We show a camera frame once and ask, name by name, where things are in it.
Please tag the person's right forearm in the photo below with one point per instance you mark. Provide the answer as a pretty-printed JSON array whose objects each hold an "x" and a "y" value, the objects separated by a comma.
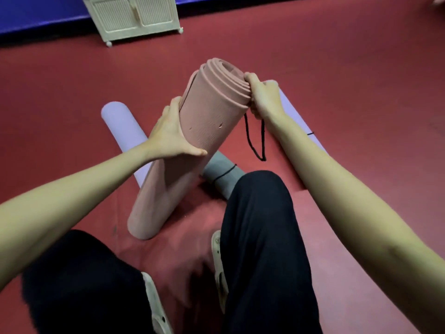
[{"x": 354, "y": 205}]

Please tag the person's left hand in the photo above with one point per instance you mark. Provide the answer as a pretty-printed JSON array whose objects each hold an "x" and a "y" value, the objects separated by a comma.
[{"x": 168, "y": 135}]

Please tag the white louvred cabinet on wheels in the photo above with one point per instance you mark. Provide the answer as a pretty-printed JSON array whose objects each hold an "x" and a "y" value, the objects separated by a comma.
[{"x": 132, "y": 15}]

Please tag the person's leg black trousers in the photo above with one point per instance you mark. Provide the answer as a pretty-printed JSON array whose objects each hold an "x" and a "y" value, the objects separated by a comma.
[
  {"x": 267, "y": 246},
  {"x": 87, "y": 285}
]

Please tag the person's white shoe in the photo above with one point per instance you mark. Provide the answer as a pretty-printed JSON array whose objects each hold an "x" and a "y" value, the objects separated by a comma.
[
  {"x": 156, "y": 306},
  {"x": 219, "y": 267}
]

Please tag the person's left thumb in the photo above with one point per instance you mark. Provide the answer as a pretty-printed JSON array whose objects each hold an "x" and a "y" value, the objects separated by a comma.
[{"x": 194, "y": 151}]

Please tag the pink yoga mat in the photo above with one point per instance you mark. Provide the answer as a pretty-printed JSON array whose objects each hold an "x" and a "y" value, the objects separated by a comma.
[{"x": 208, "y": 114}]

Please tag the person's left white shoe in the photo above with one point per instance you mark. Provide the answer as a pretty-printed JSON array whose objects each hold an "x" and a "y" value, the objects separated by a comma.
[{"x": 156, "y": 306}]

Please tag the person's left forearm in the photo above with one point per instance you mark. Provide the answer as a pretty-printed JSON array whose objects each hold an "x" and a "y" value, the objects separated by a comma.
[{"x": 69, "y": 201}]

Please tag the blue padded barrier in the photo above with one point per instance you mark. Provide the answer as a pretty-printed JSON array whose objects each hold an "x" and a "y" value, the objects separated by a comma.
[{"x": 41, "y": 10}]

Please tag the person's right white shoe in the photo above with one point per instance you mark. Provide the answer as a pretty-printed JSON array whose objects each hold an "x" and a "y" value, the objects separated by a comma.
[{"x": 219, "y": 267}]

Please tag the person's left leg black trousers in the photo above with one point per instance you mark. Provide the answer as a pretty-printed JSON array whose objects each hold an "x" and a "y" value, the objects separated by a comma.
[{"x": 87, "y": 285}]

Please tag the person's right leg black trousers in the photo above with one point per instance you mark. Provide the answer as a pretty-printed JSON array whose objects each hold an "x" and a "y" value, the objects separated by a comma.
[{"x": 267, "y": 246}]

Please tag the grey rolled yoga mat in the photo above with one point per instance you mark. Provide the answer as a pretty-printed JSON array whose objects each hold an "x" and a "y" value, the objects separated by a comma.
[{"x": 222, "y": 175}]

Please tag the light purple rolled yoga mat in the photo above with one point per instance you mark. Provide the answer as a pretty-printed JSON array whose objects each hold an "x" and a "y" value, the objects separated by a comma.
[
  {"x": 299, "y": 118},
  {"x": 123, "y": 128}
]

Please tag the person's right fingers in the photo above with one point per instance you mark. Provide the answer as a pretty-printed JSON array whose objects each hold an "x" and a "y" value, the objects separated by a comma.
[{"x": 254, "y": 85}]

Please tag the person's right hand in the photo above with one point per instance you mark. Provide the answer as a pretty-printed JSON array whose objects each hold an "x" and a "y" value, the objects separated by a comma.
[{"x": 267, "y": 100}]

